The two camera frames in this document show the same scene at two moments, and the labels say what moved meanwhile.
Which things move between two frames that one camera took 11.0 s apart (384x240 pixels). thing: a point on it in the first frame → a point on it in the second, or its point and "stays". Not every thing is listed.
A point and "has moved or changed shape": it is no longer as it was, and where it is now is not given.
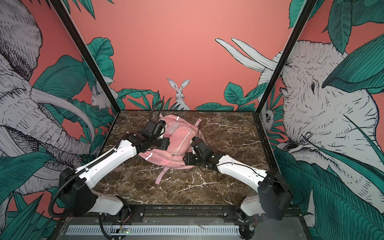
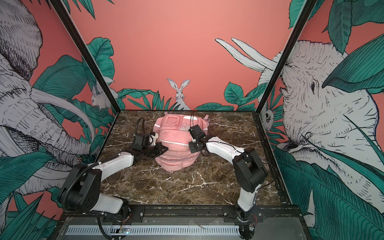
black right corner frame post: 306,9 stays
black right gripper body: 195,160 → 195,146
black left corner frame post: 88,54 stays
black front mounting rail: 191,212 stays
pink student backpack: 181,134 has moved or changed shape
